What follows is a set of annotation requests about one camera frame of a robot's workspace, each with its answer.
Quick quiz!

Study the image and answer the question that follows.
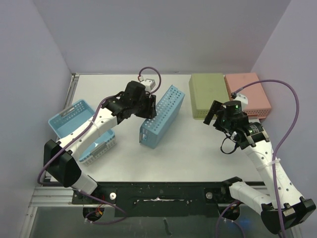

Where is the large blue perforated basket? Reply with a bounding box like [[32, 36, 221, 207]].
[[139, 85, 185, 149]]

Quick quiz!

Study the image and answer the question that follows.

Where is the yellow-green perforated basket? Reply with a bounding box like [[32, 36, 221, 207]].
[[189, 73, 229, 120]]

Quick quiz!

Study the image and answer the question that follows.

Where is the pink perforated basket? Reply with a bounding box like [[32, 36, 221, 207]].
[[224, 73, 271, 119]]

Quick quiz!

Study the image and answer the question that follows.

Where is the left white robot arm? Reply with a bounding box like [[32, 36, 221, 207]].
[[42, 79, 157, 204]]

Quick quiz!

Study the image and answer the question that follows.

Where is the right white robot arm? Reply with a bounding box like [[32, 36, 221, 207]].
[[204, 101, 316, 235]]

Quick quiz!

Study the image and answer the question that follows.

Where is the small blue perforated basket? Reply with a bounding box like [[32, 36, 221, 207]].
[[48, 99, 95, 138]]

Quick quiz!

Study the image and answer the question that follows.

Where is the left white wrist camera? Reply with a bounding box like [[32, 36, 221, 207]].
[[139, 77, 156, 92]]

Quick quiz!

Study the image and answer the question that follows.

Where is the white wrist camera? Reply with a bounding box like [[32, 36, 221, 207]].
[[139, 77, 156, 92], [231, 92, 248, 111]]

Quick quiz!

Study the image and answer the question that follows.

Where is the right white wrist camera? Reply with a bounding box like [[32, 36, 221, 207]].
[[231, 92, 248, 111]]

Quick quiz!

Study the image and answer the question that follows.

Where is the black table front rail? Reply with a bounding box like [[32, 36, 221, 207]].
[[71, 181, 251, 219]]

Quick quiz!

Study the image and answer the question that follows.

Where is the aluminium frame rail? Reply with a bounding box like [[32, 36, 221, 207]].
[[19, 185, 75, 238]]

